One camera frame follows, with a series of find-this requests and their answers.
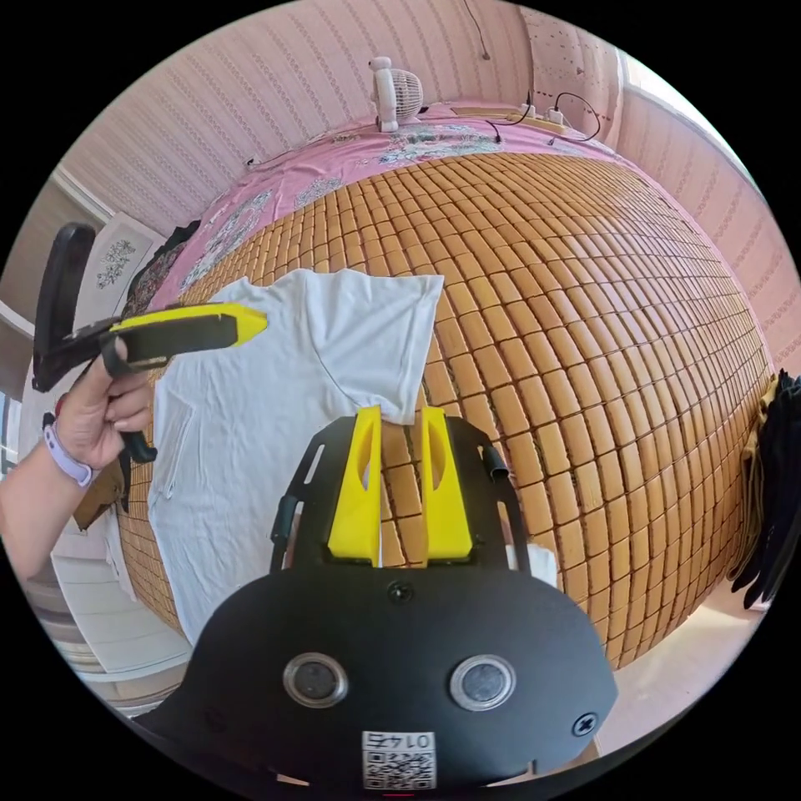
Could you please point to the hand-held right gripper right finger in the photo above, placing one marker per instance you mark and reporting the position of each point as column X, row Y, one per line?
column 445, row 500

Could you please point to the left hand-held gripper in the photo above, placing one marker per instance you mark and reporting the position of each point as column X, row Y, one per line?
column 181, row 345

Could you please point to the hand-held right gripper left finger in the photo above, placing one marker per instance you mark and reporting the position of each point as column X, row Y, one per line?
column 353, row 500

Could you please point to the white short sleeve shirt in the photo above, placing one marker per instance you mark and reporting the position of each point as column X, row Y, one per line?
column 263, row 400

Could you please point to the person's left forearm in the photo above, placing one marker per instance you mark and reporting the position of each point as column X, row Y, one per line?
column 31, row 500

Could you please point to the person's left hand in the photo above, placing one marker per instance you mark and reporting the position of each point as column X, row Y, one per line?
column 103, row 416

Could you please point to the dark patterned garment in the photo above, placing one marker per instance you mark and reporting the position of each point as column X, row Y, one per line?
column 156, row 269

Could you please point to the white cupboard with floral print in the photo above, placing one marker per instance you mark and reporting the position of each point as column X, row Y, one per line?
column 122, row 256

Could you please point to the bed with woven mat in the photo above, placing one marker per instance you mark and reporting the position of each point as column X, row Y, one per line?
column 563, row 313

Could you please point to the white table fan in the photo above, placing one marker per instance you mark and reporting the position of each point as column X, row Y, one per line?
column 393, row 94

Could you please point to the pile of clothes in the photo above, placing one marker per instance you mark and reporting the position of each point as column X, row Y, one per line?
column 773, row 488

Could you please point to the power strip with plugs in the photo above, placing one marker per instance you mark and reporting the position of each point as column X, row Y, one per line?
column 538, row 117

